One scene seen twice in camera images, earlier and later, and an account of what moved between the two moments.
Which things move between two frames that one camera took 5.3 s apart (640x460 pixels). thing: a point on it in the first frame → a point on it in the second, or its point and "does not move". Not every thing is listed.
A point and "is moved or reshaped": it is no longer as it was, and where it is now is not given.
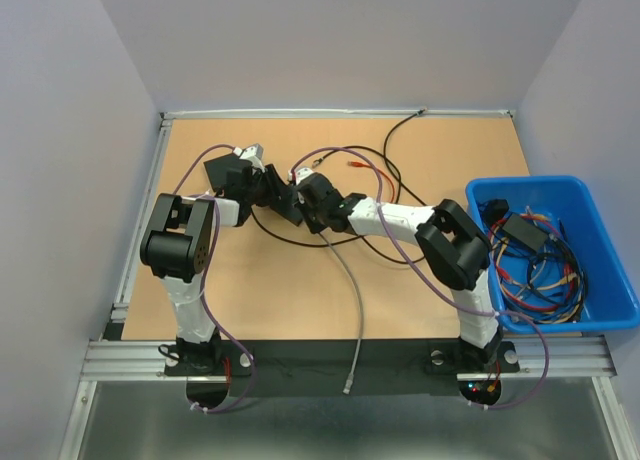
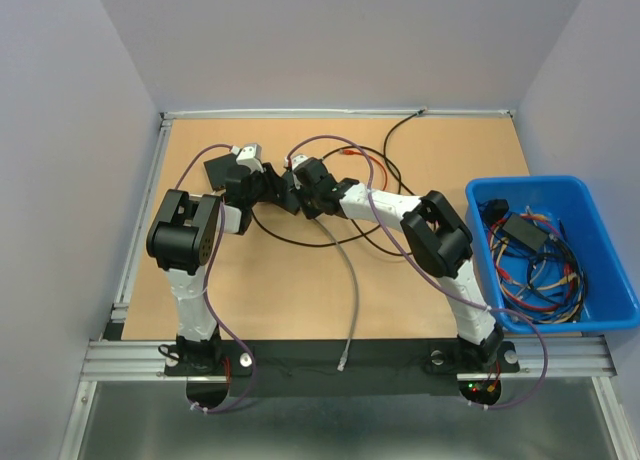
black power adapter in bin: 526,233 does not move
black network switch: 217,169 does not move
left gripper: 257,175 does not move
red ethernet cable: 359,164 is moved or reshaped
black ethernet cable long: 387,140 does not move
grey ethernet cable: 349,381 → 345,356
